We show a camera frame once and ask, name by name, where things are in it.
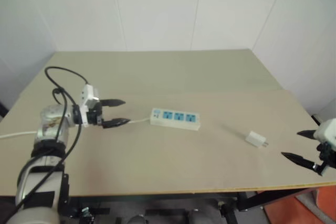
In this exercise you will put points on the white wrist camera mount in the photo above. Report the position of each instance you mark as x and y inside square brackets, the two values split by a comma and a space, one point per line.
[88, 95]
[326, 132]

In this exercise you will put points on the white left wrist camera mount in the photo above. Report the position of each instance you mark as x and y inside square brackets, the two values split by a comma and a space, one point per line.
[88, 95]

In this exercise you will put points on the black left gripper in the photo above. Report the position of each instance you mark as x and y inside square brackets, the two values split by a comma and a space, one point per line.
[95, 115]

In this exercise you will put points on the orange box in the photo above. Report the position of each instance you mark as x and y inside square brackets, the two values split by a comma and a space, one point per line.
[304, 208]

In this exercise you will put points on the black metal table frame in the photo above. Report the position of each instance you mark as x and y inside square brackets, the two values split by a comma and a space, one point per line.
[262, 200]

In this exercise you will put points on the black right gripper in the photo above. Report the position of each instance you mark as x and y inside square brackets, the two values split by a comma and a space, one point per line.
[329, 158]

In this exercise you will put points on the dark rounded shape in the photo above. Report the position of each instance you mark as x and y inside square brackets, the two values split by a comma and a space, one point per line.
[137, 220]

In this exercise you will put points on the black table leg bracket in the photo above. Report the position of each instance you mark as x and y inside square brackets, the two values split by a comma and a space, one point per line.
[2, 108]

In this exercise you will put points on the white blue power strip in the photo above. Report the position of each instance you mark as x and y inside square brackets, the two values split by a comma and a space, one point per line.
[175, 118]

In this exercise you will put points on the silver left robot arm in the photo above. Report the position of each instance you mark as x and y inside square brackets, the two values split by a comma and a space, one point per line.
[50, 127]

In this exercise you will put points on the beige plywood board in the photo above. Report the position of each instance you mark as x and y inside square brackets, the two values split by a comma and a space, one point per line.
[168, 155]

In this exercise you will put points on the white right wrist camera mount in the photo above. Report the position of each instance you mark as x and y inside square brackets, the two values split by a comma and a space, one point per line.
[326, 132]

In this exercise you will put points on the white charger plug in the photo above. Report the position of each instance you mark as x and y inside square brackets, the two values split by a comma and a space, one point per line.
[256, 138]

